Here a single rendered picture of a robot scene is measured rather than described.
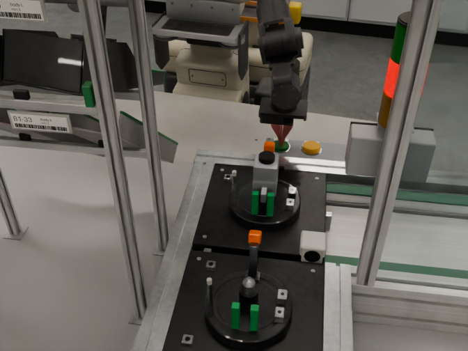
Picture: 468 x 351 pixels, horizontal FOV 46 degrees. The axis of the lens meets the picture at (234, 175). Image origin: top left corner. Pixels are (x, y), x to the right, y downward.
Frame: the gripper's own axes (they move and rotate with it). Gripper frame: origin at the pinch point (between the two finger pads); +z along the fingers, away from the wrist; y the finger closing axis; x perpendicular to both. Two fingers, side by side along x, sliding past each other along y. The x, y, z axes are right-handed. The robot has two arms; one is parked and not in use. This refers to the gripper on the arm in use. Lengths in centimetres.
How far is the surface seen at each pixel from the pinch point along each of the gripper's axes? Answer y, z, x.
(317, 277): 9.4, 0.9, -38.4
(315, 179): 8.1, 0.6, -11.9
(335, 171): 12.2, 1.7, -7.4
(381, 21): 49, 83, 272
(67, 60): -28, -37, -38
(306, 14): -2, 84, 279
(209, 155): -15.5, 1.5, -5.6
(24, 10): -29, -46, -44
